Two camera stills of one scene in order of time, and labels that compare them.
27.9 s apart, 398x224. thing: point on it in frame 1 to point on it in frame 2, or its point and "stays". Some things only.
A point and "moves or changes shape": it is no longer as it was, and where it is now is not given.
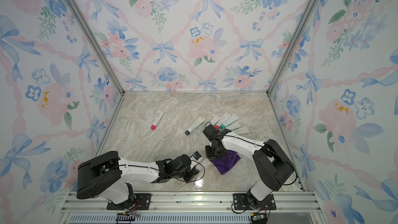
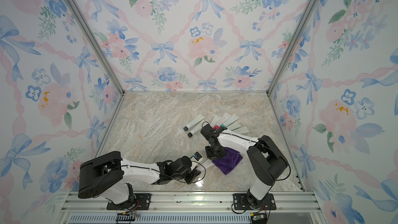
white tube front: (240, 130) stays
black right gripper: (212, 153) stays
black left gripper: (192, 173) stays
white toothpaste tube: (231, 120) stays
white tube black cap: (215, 120) stays
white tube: (198, 122) moves or changes shape
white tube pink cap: (157, 119) to (208, 163)
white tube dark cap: (206, 163) to (197, 129)
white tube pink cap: (224, 119) stays
